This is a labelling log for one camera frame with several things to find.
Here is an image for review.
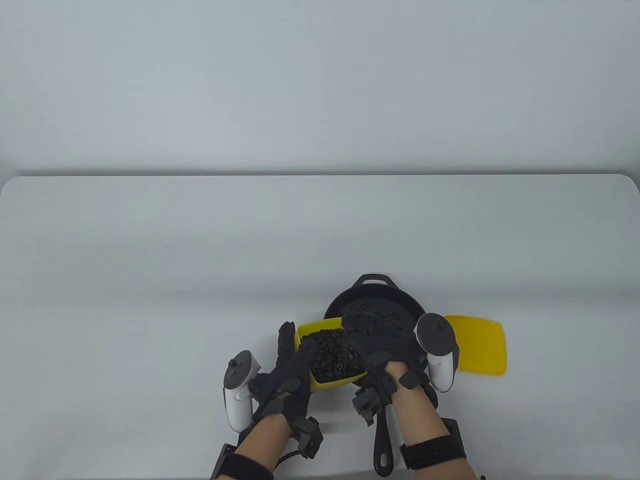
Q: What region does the white grey controller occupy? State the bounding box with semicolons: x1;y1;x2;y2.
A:
222;351;262;434
414;312;461;394

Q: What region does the black left glove sensor box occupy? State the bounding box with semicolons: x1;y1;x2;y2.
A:
291;416;324;460

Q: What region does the black cast iron frying pan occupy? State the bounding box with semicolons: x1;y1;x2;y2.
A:
324;273;436;477

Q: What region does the person's left hand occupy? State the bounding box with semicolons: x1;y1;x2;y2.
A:
251;321;321;427

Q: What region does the black glove sensor box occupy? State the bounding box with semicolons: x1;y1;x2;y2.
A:
351;386;389;427
291;416;324;460

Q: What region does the heap of coffee beans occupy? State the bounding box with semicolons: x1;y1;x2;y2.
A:
300;327;366;385

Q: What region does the white grey left controller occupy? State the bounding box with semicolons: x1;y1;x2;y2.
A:
222;351;262;434

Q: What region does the person's right forearm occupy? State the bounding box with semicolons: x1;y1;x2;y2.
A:
386;361;477;480

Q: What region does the black left wrist strap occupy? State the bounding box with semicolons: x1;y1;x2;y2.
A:
210;442;276;480

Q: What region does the black wrist strap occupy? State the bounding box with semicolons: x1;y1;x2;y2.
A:
210;442;276;480
398;419;469;471

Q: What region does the yellow plastic container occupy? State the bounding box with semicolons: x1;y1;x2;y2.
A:
293;317;369;392

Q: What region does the yellow container lid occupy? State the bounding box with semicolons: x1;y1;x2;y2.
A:
444;315;508;376

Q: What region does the black right wrist strap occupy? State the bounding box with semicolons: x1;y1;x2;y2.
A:
398;419;469;471

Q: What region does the person's left forearm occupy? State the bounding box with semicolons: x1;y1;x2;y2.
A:
231;415;294;480

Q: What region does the black right glove sensor box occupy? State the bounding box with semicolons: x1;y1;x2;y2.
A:
351;386;389;427

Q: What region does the person's right hand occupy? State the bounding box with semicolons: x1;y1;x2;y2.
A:
342;310;432;402

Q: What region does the white grey right controller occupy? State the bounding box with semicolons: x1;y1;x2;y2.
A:
414;312;461;394

